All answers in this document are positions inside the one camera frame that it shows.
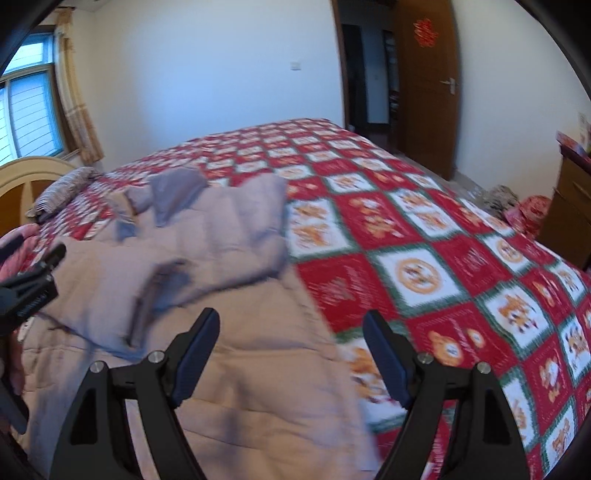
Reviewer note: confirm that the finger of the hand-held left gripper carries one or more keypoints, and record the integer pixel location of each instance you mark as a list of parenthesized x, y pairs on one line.
[(44, 263)]

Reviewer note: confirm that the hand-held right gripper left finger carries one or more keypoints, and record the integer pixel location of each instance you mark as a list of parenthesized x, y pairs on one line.
[(196, 350)]

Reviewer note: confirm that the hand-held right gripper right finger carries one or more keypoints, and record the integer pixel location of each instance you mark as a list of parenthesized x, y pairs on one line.
[(385, 355)]

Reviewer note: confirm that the beige down coat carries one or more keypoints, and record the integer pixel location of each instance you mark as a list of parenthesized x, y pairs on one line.
[(254, 369)]

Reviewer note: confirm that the pink striped cloth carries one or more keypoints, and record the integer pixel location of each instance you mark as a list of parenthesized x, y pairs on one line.
[(16, 249)]

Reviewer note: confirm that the striped pillow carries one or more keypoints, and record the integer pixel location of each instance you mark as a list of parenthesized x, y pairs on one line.
[(64, 189)]

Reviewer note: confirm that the cream wooden headboard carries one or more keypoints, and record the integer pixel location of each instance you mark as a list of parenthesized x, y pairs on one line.
[(27, 177)]

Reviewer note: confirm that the red checked printed blanket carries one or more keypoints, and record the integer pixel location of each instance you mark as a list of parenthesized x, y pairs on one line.
[(415, 230)]

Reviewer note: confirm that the window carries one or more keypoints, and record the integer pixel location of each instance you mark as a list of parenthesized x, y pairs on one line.
[(32, 115)]

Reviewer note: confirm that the beige curtain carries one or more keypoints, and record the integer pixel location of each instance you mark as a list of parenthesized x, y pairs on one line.
[(78, 115)]

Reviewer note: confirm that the grey patterned cloth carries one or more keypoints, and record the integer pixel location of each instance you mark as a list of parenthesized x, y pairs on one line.
[(501, 198)]

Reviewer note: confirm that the red bag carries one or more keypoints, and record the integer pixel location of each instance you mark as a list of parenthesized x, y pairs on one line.
[(531, 214)]

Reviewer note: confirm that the wooden dresser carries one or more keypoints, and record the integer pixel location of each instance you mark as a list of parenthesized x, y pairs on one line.
[(572, 198)]

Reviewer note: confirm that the brown wooden door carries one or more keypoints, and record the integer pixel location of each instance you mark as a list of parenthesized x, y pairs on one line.
[(425, 101)]

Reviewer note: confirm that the red box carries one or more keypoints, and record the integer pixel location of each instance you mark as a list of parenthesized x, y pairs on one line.
[(575, 147)]

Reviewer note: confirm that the red paper door decoration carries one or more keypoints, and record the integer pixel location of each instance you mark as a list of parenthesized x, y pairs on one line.
[(423, 31)]

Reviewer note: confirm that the brown door frame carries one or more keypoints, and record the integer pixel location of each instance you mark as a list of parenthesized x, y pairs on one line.
[(340, 69)]

